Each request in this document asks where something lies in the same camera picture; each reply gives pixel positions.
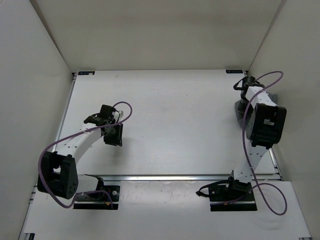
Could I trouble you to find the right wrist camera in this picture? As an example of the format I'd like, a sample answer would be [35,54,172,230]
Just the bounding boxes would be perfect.
[233,76,265,93]

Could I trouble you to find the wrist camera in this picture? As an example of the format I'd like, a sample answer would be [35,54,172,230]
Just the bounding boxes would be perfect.
[97,104,124,124]
[233,76,265,93]

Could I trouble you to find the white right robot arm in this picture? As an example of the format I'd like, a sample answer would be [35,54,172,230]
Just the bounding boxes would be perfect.
[224,84,287,200]

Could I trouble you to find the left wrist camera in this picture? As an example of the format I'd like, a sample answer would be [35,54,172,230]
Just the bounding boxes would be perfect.
[97,104,124,124]

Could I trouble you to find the right corner label sticker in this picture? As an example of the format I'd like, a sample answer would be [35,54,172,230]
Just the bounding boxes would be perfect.
[225,69,243,74]

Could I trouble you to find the grey pleated skirt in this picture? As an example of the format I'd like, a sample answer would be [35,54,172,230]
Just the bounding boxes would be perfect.
[234,92,278,128]

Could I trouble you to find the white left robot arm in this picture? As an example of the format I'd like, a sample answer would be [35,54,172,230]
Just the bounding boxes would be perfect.
[37,108,123,200]

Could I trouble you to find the corner label sticker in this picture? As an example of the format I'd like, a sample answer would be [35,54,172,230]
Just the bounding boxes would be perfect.
[225,69,243,74]
[77,71,95,76]

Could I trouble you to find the left corner label sticker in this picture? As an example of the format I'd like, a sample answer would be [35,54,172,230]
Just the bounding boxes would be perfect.
[77,71,95,76]

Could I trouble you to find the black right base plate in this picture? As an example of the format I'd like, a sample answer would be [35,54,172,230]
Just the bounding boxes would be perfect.
[195,180,258,212]

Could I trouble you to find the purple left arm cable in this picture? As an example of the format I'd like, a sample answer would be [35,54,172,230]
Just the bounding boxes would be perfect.
[38,101,133,209]

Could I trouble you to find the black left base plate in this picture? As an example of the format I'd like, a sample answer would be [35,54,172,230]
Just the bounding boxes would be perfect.
[73,185,121,210]

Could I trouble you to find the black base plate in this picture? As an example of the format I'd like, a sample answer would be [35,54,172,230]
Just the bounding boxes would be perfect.
[73,185,121,210]
[195,180,258,212]

